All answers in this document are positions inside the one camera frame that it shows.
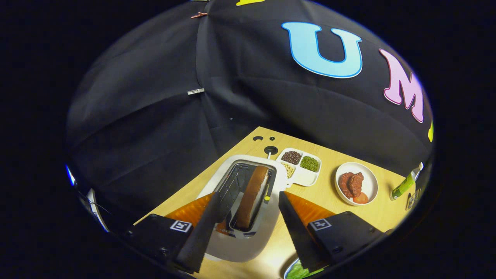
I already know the white-edged dark device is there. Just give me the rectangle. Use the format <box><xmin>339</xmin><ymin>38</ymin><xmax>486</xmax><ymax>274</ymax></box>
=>
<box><xmin>86</xmin><ymin>189</ymin><xmax>111</xmax><ymax>233</ymax></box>

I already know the wire basket with wooden handle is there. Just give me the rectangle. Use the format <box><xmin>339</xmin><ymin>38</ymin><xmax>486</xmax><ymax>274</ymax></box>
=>
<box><xmin>406</xmin><ymin>189</ymin><xmax>421</xmax><ymax>210</ymax></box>

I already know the white bread slice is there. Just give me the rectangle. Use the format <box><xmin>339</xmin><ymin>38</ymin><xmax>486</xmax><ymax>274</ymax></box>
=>
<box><xmin>236</xmin><ymin>165</ymin><xmax>270</xmax><ymax>229</ymax></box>

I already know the green lettuce leaf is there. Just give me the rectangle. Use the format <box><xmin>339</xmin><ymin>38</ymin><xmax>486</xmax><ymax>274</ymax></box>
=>
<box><xmin>287</xmin><ymin>262</ymin><xmax>324</xmax><ymax>279</ymax></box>

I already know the white divided condiment tray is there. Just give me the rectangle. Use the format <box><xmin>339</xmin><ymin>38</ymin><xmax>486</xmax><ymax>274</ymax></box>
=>
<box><xmin>276</xmin><ymin>148</ymin><xmax>322</xmax><ymax>187</ymax></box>

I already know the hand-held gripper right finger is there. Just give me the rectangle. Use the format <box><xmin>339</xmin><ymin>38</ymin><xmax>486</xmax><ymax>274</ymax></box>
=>
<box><xmin>278</xmin><ymin>191</ymin><xmax>388</xmax><ymax>272</ymax></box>

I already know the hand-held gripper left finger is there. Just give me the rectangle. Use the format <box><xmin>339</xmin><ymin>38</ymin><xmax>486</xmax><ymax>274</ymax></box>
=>
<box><xmin>126</xmin><ymin>192</ymin><xmax>223</xmax><ymax>274</ymax></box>

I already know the pile of dark red beans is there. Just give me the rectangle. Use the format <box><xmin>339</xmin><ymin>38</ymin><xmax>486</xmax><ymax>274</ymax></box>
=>
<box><xmin>281</xmin><ymin>151</ymin><xmax>302</xmax><ymax>165</ymax></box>

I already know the green label water bottle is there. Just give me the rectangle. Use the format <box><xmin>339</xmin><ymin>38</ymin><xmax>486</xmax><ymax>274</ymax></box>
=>
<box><xmin>390</xmin><ymin>162</ymin><xmax>424</xmax><ymax>201</ymax></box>

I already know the white toaster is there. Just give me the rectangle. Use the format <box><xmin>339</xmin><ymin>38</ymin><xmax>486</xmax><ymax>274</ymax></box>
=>
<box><xmin>197</xmin><ymin>155</ymin><xmax>288</xmax><ymax>263</ymax></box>

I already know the round blue plate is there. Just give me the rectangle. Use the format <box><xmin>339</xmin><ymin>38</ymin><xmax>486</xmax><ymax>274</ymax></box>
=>
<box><xmin>284</xmin><ymin>258</ymin><xmax>303</xmax><ymax>279</ymax></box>

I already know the black backdrop cloth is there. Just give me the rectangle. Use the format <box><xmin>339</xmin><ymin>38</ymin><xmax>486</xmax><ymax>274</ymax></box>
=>
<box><xmin>66</xmin><ymin>0</ymin><xmax>434</xmax><ymax>233</ymax></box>

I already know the round white plate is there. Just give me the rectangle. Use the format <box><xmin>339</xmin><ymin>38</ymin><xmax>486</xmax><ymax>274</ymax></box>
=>
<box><xmin>335</xmin><ymin>162</ymin><xmax>379</xmax><ymax>206</ymax></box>

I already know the pile of green beans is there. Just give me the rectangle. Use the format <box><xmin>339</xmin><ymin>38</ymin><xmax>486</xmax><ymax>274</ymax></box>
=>
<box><xmin>300</xmin><ymin>156</ymin><xmax>320</xmax><ymax>172</ymax></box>

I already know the brown meat slice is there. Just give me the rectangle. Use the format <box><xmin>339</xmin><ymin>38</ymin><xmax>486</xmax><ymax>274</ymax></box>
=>
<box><xmin>338</xmin><ymin>172</ymin><xmax>355</xmax><ymax>199</ymax></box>
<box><xmin>348</xmin><ymin>172</ymin><xmax>364</xmax><ymax>197</ymax></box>

